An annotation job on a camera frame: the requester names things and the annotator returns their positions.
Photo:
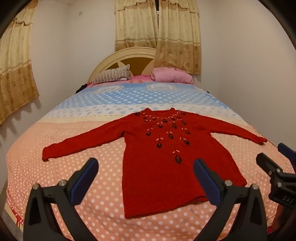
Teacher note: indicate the person's dark clothing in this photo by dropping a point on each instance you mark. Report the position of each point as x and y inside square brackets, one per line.
[283, 222]

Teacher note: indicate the red embroidered knit sweater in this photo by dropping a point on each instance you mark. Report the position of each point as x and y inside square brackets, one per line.
[161, 173]

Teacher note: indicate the striped pillow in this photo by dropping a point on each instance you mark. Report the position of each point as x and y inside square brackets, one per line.
[111, 75]

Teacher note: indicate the polka dot bedsheet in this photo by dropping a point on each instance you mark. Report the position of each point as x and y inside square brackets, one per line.
[92, 104]

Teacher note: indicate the pink floral sheet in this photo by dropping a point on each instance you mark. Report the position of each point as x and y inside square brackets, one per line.
[138, 79]

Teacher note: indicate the mattress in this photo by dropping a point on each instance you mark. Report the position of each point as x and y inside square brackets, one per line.
[11, 226]

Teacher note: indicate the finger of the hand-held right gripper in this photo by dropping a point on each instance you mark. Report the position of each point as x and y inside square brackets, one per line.
[266, 162]
[286, 150]

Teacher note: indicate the wide beige floral curtain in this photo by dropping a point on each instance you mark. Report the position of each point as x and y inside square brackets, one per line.
[16, 76]

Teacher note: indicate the pink pillow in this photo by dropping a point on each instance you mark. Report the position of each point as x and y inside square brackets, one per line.
[171, 75]

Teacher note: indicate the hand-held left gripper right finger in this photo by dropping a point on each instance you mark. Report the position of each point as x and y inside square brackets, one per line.
[204, 172]

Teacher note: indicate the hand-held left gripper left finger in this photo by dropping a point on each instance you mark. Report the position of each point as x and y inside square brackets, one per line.
[89, 171]

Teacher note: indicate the beige floral curtain panel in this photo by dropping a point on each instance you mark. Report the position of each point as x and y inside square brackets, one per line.
[136, 25]
[178, 34]

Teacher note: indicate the dark cloth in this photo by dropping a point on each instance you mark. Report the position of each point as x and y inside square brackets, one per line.
[81, 88]

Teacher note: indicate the cream wooden headboard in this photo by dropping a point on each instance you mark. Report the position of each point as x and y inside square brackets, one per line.
[124, 54]

